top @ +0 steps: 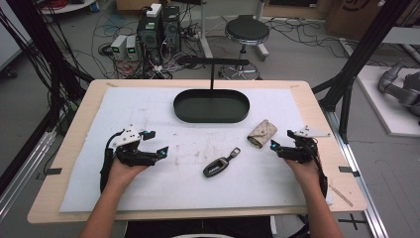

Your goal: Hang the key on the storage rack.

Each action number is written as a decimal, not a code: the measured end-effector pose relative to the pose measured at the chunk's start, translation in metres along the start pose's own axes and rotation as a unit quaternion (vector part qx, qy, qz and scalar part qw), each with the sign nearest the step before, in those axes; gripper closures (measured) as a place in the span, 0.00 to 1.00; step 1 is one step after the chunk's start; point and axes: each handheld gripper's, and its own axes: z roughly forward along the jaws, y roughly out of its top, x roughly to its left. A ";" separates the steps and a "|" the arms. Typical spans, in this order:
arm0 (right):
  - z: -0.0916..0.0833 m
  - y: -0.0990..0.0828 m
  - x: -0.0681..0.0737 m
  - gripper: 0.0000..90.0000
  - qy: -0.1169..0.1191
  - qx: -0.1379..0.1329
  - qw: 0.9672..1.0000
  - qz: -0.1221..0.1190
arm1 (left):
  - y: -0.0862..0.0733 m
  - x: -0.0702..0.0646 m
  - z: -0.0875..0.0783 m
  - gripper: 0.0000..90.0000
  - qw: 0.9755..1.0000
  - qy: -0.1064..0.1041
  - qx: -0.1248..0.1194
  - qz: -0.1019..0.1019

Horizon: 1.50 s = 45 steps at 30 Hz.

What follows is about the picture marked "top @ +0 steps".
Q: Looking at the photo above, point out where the round white table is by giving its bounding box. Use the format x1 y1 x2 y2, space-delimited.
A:
39 0 97 16

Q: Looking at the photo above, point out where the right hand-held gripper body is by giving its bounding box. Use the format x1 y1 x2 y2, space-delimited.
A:
279 125 332 165

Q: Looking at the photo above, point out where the wooden table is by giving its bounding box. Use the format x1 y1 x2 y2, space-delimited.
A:
27 78 368 225

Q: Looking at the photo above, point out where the black car key fob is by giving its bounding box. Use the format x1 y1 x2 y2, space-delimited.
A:
202 147 242 179

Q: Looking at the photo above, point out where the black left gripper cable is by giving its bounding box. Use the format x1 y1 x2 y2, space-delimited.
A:
99 130 125 194

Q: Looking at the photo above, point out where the aluminium rail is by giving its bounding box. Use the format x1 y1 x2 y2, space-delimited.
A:
0 129 57 220
324 108 390 238

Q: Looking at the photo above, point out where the white box on tower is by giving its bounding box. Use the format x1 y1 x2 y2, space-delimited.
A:
146 3 163 19

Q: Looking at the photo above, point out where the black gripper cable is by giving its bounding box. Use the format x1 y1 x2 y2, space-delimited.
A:
310 142 330 200
99 130 125 194

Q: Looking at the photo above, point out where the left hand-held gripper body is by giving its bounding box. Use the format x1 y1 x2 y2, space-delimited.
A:
113 124 159 168

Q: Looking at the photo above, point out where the dark oval tray with stand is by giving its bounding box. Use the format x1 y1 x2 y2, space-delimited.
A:
172 57 252 125

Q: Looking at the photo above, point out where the grey power supply unit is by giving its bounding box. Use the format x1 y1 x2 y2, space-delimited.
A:
125 35 140 60
110 34 129 60

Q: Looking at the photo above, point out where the black computer tower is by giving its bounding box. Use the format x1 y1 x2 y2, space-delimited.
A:
136 13 164 64
160 5 182 55

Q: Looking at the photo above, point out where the person's dark clothing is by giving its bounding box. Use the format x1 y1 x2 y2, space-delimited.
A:
125 215 273 238

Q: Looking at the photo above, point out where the person's left hand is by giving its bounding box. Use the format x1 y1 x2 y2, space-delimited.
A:
107 158 149 191

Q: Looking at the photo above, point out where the thin wooden stick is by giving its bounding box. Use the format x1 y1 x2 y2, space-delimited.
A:
328 183 354 208

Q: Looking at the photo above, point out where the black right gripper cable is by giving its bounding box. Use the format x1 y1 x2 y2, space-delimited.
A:
310 142 330 200

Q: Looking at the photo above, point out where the black tape strip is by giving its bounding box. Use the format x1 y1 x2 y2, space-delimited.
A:
36 167 63 181
338 166 362 179

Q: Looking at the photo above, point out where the black frame with cable bundle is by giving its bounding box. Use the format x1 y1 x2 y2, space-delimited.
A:
0 0 96 137

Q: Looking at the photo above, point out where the white desk leg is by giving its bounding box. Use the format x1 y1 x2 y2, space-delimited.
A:
197 0 215 60
256 0 270 62

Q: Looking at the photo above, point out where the person's right hand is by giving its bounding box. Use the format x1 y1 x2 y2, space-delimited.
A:
284 158 322 192

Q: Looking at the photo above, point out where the large cardboard box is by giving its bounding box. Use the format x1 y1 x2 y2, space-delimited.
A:
324 0 385 42

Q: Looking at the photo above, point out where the beige quilted key pouch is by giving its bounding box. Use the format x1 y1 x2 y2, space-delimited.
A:
247 119 278 150

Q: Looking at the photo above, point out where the white floor board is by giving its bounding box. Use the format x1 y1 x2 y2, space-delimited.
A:
356 64 420 138

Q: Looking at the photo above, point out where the black tape cross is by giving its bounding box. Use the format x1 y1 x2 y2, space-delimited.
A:
338 212 368 232

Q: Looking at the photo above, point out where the black frame post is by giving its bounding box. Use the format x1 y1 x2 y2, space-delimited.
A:
311 0 406 144

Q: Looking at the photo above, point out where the tangle of floor cables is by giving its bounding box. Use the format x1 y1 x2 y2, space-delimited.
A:
73 9 212 80

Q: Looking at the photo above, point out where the black round stool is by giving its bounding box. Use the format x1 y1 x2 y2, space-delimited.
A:
219 14 271 81

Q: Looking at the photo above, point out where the white foam mat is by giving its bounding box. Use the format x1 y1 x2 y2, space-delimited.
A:
58 86 334 213

